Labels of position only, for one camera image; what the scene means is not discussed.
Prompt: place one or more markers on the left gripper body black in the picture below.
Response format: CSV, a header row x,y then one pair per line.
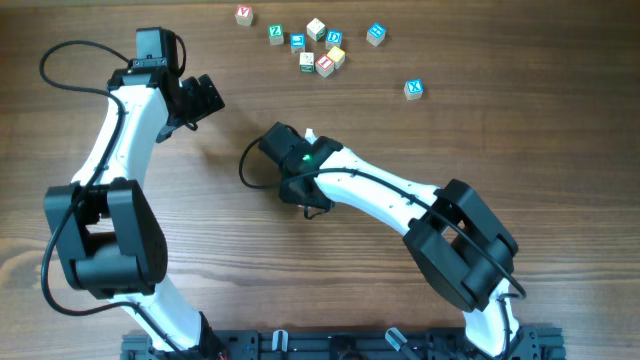
x,y
197,102

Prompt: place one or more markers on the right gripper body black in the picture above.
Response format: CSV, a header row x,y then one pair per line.
x,y
289,192

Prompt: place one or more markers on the blue letter X block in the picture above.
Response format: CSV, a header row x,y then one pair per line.
x,y
413,89

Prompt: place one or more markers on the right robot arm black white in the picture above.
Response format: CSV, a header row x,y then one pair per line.
x,y
461,248

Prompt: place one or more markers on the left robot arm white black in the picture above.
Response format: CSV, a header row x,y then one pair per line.
x,y
107,249

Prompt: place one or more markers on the red letter Y block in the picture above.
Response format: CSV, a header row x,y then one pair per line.
x,y
244,15

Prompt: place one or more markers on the green letter Z block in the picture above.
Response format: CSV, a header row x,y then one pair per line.
x,y
276,34

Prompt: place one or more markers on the blue letter S block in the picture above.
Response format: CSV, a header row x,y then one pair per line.
x,y
297,43

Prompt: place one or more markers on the green picture block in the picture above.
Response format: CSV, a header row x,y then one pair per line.
x,y
306,62

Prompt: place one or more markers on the red letter block centre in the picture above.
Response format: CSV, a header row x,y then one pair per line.
x,y
324,65

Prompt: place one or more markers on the yellow block upper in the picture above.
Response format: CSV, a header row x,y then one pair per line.
x,y
337,55

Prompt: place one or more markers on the white green top block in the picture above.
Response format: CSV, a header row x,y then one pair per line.
x,y
316,29

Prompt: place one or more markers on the blue letter D block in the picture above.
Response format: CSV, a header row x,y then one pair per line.
x,y
333,38

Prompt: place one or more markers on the blue block far right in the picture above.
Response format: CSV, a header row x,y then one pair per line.
x,y
376,34

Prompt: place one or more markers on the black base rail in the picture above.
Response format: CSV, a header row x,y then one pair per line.
x,y
530,343

